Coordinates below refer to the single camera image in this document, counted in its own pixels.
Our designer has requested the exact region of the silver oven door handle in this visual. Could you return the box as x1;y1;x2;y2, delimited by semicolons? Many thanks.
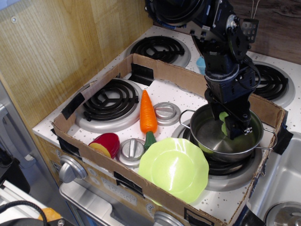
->
60;182;122;226

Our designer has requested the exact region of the silver stove knob front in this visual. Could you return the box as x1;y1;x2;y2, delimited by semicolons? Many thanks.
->
116;138;145;169

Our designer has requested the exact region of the black front right burner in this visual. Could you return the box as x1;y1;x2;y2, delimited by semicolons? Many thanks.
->
171;119;263;192

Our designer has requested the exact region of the silver oven knob right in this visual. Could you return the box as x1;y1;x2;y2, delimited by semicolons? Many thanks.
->
153;211;183;226

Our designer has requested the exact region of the orange object bottom left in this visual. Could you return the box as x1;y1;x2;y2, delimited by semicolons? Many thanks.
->
42;207;62;222

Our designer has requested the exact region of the light green plastic plate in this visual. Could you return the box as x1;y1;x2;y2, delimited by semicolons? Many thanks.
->
138;137;209;203

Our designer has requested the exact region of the light blue plastic bowl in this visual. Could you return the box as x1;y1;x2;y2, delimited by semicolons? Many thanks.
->
196;56;206;75

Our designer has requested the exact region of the black burner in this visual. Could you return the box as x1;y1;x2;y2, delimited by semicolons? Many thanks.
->
125;36;191;68
254;61;295;108
76;78;143;134
171;119;263;192

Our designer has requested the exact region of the silver stove knob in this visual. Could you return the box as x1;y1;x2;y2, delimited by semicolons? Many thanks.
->
154;102;181;126
116;138;145;169

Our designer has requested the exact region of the hanging metal spatula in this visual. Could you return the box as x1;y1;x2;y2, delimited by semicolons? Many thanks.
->
242;0;260;43

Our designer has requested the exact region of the silver stove knob centre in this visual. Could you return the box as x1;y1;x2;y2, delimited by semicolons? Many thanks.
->
154;102;181;126

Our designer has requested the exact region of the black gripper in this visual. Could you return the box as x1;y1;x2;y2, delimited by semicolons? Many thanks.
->
205;67;256;140

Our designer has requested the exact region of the stainless steel pot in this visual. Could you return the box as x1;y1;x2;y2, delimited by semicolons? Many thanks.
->
180;105;277;162

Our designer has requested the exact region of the black back left burner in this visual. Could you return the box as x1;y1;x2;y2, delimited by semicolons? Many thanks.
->
125;36;191;68

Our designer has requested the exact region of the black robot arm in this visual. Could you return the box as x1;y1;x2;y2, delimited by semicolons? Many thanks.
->
145;0;258;139

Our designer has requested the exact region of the orange toy carrot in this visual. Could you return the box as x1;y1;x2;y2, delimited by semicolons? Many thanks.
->
140;90;158;151

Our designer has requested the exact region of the silver toy sink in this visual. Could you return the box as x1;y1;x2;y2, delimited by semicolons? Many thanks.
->
247;132;301;226

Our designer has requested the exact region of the black front left burner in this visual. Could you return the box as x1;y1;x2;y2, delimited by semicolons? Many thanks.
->
76;78;143;134

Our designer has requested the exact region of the black cable bottom left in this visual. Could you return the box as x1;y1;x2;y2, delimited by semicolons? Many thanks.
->
0;200;48;226

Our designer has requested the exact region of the silver oven knob left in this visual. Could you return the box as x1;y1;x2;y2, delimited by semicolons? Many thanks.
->
59;155;87;183

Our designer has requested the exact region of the black back right burner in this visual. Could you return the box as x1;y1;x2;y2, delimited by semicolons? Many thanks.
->
254;61;295;108

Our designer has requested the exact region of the light green toy broccoli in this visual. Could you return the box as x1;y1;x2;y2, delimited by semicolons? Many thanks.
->
219;112;229;136

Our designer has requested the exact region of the silver oven knob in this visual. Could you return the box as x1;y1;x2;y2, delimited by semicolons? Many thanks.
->
153;211;183;226
59;155;87;183

